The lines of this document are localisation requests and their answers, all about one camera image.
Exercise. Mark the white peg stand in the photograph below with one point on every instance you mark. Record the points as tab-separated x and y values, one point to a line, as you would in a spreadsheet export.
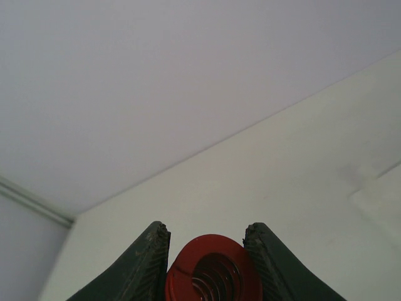
379	196

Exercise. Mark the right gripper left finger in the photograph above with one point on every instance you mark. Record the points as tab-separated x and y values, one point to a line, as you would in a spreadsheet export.
139	273

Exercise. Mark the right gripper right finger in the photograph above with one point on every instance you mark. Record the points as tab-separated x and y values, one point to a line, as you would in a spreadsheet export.
283	275

